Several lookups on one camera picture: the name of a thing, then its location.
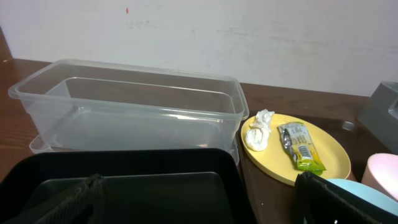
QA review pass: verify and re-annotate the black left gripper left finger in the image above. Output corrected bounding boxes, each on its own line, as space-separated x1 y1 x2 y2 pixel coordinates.
5 174 108 224

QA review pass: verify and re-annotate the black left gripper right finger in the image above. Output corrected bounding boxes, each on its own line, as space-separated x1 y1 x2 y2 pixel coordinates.
294 171 398 224

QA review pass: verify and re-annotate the light blue bowl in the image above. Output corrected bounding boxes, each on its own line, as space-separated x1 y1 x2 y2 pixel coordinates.
303 178 398 224

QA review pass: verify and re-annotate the yellow round plate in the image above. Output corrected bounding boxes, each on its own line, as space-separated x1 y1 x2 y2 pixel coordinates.
241 114 351 186

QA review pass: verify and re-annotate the green yellow snack wrapper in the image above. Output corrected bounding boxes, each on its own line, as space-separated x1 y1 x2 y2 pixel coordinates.
277 122 326 175

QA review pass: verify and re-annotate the pink bowl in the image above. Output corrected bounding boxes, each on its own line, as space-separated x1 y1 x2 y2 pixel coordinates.
361 153 397 201

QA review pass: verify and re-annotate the white tissue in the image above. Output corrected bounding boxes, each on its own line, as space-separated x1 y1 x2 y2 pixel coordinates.
245 110 275 151

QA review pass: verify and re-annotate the black plastic waste tray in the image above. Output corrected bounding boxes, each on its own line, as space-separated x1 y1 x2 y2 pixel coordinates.
1 149 256 223

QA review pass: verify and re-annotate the clear plastic waste bin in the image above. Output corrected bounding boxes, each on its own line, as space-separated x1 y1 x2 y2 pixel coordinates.
8 60 249 162

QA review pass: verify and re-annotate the grey dishwasher rack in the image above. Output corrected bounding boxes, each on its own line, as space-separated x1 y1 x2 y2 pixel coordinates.
358 82 397 154

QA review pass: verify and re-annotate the dark brown serving tray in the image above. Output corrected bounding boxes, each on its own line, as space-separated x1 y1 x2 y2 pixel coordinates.
236 115 392 224

